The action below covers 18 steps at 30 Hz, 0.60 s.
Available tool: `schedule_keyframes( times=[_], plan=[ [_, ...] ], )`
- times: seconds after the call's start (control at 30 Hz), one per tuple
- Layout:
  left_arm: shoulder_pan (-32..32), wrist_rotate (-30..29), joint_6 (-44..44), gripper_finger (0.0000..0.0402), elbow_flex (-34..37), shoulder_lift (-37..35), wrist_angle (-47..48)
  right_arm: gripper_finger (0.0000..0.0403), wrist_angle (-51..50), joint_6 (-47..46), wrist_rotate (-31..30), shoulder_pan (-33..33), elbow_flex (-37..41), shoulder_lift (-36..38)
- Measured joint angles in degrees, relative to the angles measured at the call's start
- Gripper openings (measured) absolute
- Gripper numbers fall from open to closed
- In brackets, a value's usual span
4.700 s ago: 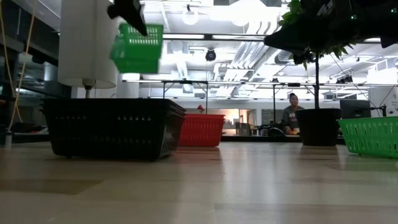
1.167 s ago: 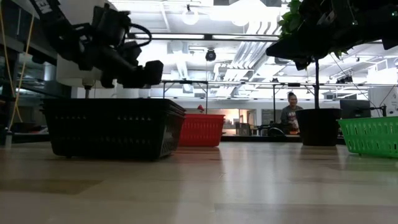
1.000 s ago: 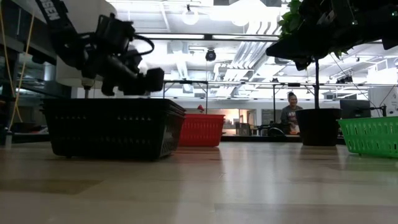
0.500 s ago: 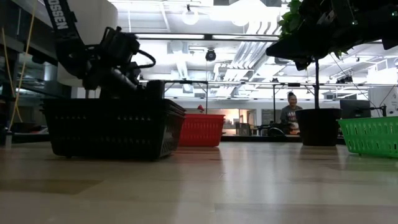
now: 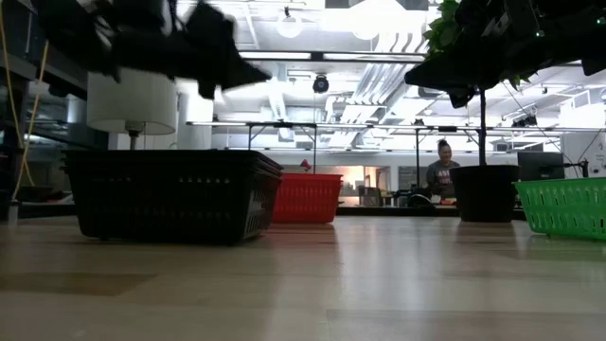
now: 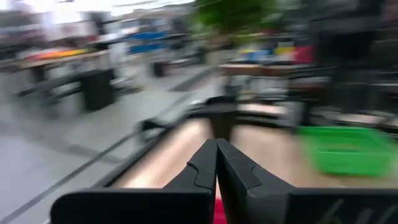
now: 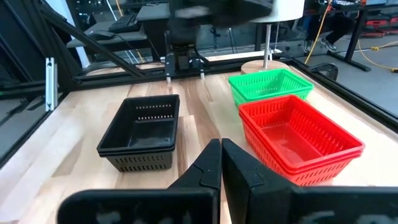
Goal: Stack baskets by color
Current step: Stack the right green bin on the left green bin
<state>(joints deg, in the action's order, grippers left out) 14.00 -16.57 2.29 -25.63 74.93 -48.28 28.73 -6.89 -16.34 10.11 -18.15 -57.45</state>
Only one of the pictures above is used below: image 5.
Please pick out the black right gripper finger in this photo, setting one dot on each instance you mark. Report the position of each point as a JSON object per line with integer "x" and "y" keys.
{"x": 445, "y": 81}
{"x": 445, "y": 64}

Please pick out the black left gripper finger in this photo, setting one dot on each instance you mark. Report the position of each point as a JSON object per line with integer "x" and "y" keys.
{"x": 234, "y": 49}
{"x": 232, "y": 78}

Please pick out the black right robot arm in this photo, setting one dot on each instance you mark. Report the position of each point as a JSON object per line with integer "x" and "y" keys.
{"x": 577, "y": 42}

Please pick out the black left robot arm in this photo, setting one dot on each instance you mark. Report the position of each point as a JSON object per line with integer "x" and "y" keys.
{"x": 71, "y": 28}

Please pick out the round white ceiling lamp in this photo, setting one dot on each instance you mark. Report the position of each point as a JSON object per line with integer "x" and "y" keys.
{"x": 290, "y": 26}

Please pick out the black background stand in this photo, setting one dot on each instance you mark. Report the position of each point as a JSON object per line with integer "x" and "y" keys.
{"x": 315, "y": 142}
{"x": 417, "y": 151}

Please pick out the white cylinder shade table lamp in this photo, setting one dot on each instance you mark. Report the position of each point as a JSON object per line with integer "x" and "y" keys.
{"x": 132, "y": 104}

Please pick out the black ceiling spotlight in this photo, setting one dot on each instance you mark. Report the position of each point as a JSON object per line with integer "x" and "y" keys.
{"x": 320, "y": 84}

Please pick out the person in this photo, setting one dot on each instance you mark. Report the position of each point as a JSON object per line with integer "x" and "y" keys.
{"x": 440, "y": 177}

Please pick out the long linear ceiling light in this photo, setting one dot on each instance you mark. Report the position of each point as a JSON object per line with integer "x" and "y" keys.
{"x": 331, "y": 56}

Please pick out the small red object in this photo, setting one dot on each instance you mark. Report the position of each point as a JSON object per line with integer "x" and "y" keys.
{"x": 305, "y": 165}

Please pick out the green potted plant black pot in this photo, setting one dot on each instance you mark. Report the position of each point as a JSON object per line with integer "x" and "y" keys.
{"x": 483, "y": 194}

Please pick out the black monitor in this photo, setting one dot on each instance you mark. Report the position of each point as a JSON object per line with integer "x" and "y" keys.
{"x": 540, "y": 166}

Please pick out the red plastic basket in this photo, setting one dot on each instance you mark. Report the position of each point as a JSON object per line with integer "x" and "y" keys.
{"x": 312, "y": 199}

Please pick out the green plastic basket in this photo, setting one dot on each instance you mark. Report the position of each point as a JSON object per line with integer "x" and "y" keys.
{"x": 563, "y": 208}

